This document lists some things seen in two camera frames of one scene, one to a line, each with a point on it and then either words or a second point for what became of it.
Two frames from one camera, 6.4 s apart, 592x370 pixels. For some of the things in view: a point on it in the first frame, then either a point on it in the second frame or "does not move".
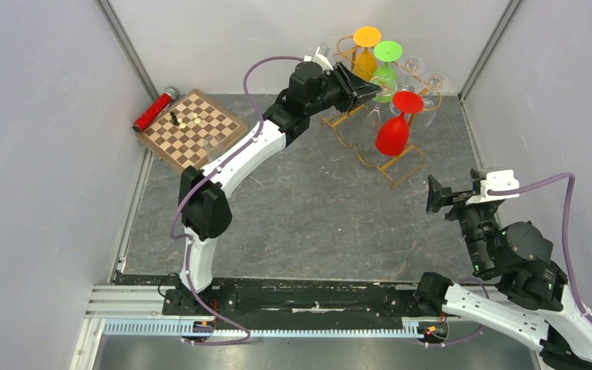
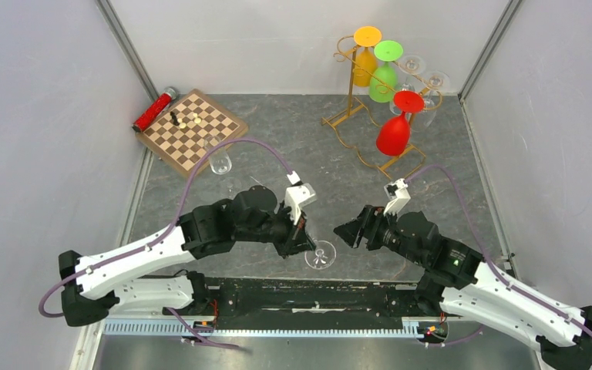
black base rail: x=270 y=302 does not move
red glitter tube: x=155 y=109 does not move
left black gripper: x=354 y=90 -> x=297 y=239
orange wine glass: x=365 y=63 does not move
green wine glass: x=386 y=51 does not move
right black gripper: x=438 y=194 -> x=351 y=231
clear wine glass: x=433 y=82 does not move
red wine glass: x=392 y=136 does not move
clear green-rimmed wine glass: x=372 y=125 -> x=323 y=257
